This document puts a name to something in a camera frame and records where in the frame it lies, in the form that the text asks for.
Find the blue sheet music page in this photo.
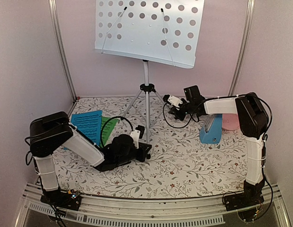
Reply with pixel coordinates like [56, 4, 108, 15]
[71, 110, 102, 145]

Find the blue metronome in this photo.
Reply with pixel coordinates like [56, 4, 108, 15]
[199, 114, 222, 144]

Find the pink plate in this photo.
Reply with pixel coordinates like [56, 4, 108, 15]
[222, 113, 240, 131]

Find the green sheet music page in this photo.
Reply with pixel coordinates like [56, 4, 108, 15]
[100, 116, 119, 145]

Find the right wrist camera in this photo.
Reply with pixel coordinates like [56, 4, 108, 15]
[163, 95, 183, 108]

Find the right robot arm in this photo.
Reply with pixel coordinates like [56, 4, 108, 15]
[163, 85, 272, 206]

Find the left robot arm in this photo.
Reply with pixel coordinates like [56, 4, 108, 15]
[25, 112, 152, 205]

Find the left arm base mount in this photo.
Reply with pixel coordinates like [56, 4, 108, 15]
[40, 189, 82, 211]

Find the light blue music stand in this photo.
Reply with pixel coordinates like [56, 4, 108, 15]
[94, 0, 206, 145]

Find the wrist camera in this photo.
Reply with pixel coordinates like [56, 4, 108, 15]
[130, 125, 145, 149]
[163, 95, 183, 108]

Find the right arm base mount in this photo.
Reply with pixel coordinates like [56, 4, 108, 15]
[222, 184, 264, 222]

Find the front aluminium rail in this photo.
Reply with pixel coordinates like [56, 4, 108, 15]
[15, 183, 291, 227]

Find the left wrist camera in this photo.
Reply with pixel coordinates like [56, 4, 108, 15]
[130, 125, 145, 149]

